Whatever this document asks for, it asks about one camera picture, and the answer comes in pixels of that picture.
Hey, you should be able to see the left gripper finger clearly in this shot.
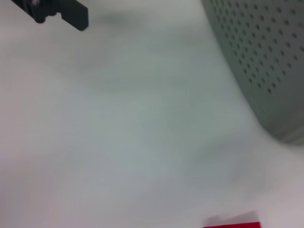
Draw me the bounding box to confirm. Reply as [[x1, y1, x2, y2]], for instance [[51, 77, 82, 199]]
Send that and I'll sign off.
[[10, 0, 89, 32]]

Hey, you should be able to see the grey-green perforated storage bin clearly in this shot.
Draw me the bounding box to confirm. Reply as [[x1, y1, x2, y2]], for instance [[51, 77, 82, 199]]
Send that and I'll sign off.
[[201, 0, 304, 144]]

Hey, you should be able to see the dark red long brick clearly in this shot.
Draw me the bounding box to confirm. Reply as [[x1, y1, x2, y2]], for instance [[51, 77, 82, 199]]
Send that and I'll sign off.
[[202, 210, 261, 228]]

